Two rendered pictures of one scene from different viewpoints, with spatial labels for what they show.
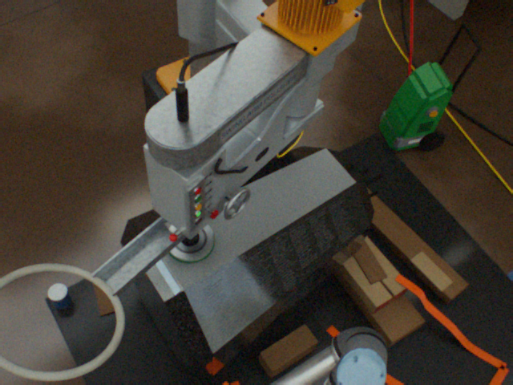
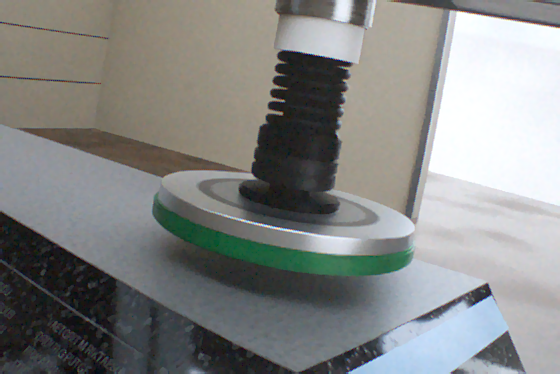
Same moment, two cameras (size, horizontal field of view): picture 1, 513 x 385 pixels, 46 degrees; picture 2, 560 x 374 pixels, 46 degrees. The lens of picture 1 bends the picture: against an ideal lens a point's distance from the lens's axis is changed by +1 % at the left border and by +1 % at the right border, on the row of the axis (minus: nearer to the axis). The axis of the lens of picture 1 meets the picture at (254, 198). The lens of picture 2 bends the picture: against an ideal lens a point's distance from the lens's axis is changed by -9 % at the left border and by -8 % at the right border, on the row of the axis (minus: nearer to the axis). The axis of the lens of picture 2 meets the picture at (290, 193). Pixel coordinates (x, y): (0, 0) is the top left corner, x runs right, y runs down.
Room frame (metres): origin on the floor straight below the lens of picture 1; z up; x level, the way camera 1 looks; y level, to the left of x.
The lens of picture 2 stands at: (1.42, 0.81, 0.99)
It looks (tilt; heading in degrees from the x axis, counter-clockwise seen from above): 10 degrees down; 253
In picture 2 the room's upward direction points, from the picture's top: 11 degrees clockwise
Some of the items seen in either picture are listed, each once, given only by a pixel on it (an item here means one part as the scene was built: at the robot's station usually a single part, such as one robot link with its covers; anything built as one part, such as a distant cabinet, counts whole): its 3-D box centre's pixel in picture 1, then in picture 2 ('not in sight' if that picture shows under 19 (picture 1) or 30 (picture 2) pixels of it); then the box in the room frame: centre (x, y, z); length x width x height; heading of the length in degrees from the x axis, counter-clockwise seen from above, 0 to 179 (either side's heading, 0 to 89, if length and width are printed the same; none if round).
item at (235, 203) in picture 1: (230, 199); not in sight; (1.28, 0.10, 1.20); 0.15 x 0.10 x 0.15; 144
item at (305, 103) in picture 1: (296, 86); not in sight; (1.79, -0.12, 1.35); 0.19 x 0.19 x 0.20
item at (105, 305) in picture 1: (104, 293); not in sight; (1.30, 0.78, 0.02); 0.25 x 0.10 x 0.01; 26
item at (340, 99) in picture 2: not in sight; (310, 84); (1.25, 0.26, 0.98); 0.06 x 0.06 x 0.09
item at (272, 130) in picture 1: (257, 129); not in sight; (1.56, 0.02, 1.31); 0.74 x 0.23 x 0.49; 144
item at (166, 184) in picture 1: (201, 170); not in sight; (1.31, 0.22, 1.32); 0.36 x 0.22 x 0.45; 144
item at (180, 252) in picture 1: (190, 239); (287, 207); (1.25, 0.26, 0.88); 0.21 x 0.21 x 0.01
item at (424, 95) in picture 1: (425, 91); not in sight; (2.74, -1.00, 0.43); 0.35 x 0.35 x 0.87; 23
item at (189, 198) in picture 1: (195, 204); not in sight; (1.13, 0.21, 1.38); 0.08 x 0.03 x 0.28; 144
